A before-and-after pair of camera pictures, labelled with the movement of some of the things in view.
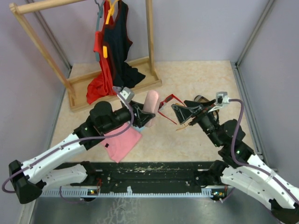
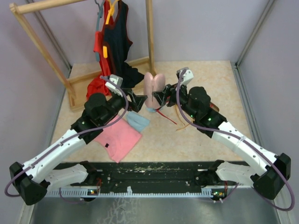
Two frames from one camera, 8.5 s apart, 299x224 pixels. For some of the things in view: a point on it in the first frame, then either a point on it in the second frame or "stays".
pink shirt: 118,146 stays
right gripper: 183,113 to 170,90
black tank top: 117,37 stays
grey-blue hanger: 100,10 stays
